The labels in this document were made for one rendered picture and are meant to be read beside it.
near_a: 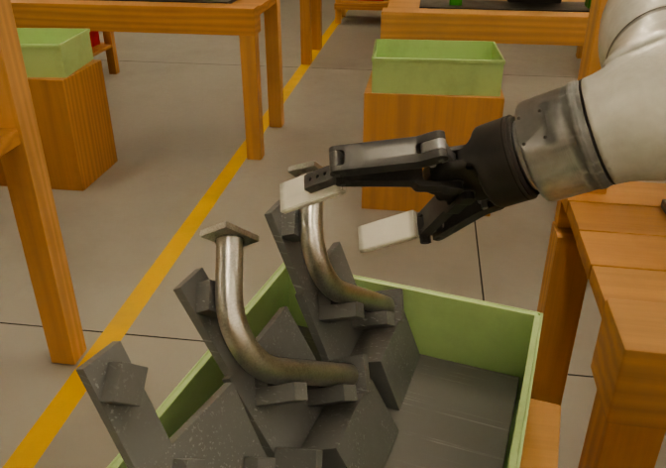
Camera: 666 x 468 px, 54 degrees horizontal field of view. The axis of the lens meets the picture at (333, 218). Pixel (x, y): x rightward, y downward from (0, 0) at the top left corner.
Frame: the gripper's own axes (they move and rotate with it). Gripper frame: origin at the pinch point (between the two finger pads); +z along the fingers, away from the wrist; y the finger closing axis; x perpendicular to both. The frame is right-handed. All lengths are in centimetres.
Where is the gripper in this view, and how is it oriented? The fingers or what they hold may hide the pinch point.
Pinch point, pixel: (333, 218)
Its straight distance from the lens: 65.6
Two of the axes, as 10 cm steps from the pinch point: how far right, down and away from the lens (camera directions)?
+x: 0.5, 9.1, -4.1
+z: -8.2, 2.7, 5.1
